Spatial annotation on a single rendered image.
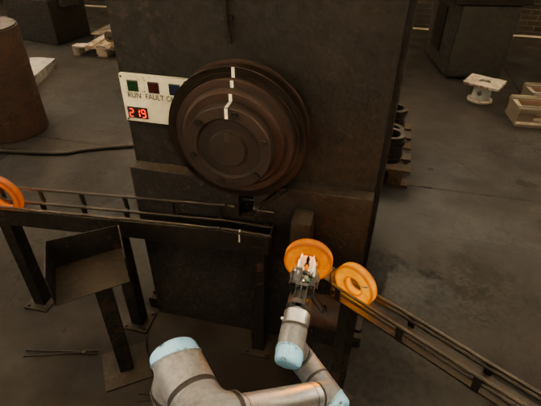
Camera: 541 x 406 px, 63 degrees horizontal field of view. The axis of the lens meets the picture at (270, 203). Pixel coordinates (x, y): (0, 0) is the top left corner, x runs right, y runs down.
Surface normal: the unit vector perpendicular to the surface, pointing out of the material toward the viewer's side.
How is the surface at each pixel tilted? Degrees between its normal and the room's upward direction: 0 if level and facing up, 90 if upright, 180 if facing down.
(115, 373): 0
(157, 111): 90
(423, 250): 0
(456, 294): 0
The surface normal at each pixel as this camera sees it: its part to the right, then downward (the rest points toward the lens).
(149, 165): 0.01, -0.81
